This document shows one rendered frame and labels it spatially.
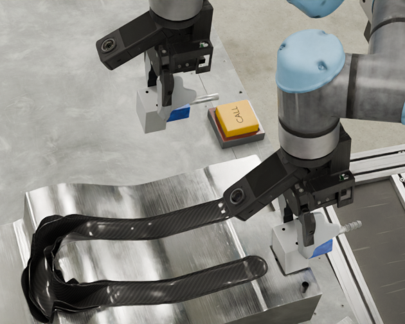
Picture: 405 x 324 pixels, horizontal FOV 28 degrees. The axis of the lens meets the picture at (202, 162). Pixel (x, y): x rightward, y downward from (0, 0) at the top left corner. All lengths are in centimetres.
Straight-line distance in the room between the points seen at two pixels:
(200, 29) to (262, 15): 168
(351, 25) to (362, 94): 197
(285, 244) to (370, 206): 100
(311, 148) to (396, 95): 13
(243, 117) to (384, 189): 84
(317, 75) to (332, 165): 19
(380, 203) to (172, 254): 105
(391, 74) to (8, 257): 63
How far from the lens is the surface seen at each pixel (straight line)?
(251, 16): 283
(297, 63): 89
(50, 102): 147
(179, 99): 123
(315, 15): 103
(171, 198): 125
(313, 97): 91
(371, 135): 256
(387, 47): 95
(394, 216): 214
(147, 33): 114
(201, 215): 124
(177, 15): 110
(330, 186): 105
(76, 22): 161
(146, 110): 125
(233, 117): 142
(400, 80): 91
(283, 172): 103
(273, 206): 127
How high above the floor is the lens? 192
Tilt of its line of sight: 54 degrees down
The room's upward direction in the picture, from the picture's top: 8 degrees clockwise
